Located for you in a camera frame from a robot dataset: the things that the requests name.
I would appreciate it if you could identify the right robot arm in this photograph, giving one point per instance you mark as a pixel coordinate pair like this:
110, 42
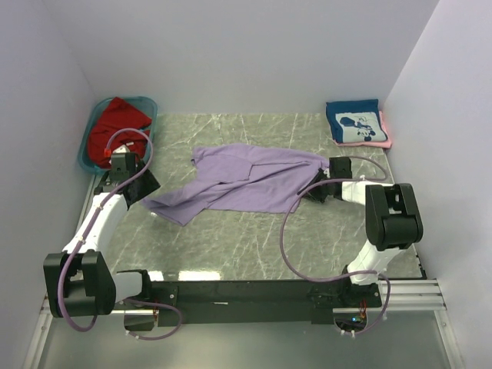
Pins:
392, 224

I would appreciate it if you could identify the teal plastic basket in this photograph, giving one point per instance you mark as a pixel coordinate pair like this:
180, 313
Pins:
144, 104

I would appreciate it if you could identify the aluminium frame rail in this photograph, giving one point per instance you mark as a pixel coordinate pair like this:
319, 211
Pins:
405, 295

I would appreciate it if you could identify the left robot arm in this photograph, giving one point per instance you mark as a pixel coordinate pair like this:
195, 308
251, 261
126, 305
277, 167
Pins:
89, 287

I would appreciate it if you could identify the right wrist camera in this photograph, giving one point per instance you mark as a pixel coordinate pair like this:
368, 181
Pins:
340, 168

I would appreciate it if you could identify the red t-shirt in basket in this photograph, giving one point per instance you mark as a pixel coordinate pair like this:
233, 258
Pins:
118, 115

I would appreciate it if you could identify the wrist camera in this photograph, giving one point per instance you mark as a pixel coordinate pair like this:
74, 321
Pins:
123, 164
340, 168

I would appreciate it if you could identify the folded pink t-shirt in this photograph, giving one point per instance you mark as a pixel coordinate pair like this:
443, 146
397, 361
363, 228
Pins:
365, 131

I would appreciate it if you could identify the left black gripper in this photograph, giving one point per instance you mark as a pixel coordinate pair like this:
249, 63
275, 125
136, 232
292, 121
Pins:
150, 185

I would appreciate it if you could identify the black base beam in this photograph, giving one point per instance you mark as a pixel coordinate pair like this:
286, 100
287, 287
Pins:
211, 302

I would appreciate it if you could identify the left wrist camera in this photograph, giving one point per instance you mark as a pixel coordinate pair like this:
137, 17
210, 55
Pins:
123, 164

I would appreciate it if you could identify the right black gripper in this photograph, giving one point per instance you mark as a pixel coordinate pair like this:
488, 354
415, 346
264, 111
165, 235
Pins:
320, 174

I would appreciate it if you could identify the lilac purple t-shirt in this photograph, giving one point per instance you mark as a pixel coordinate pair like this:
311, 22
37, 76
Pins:
239, 177

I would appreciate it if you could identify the folded blue printed t-shirt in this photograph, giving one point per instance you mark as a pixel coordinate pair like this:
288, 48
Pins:
336, 110

